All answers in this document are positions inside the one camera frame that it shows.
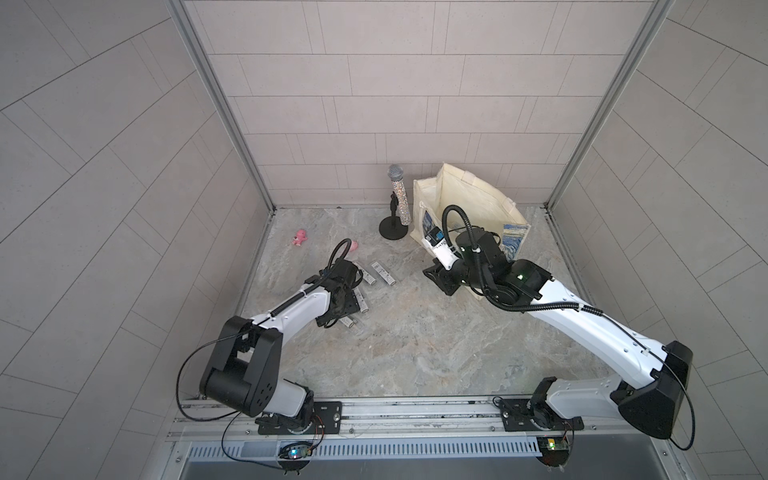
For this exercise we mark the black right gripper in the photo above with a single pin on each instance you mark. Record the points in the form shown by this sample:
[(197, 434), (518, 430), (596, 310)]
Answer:
[(441, 276)]

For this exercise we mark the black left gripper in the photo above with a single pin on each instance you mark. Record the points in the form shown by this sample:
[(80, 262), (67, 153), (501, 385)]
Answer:
[(352, 307)]

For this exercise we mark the canvas bag starry night print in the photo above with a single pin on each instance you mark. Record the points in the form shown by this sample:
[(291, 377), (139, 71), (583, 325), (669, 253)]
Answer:
[(485, 206)]

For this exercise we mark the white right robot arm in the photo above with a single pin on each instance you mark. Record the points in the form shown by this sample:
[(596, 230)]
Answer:
[(648, 384)]

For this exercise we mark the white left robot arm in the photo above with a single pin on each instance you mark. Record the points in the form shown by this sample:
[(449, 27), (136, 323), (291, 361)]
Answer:
[(243, 370)]

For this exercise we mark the black microphone stand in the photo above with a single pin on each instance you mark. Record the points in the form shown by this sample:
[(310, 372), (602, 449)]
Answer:
[(391, 227)]

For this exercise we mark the pink figure toy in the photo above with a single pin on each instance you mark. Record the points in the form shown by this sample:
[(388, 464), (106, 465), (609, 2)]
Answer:
[(300, 237)]

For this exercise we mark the rhinestone microphone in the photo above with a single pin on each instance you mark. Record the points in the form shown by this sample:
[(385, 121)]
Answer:
[(396, 175)]

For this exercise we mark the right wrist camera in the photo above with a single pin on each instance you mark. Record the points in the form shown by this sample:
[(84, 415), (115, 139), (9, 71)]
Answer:
[(435, 242)]

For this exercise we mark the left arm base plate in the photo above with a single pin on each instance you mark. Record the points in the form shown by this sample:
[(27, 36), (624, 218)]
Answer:
[(319, 417)]

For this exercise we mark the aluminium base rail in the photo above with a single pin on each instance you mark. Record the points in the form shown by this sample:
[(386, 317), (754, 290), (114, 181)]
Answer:
[(410, 428)]

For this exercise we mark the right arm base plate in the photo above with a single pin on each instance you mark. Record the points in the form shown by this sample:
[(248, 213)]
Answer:
[(523, 414)]

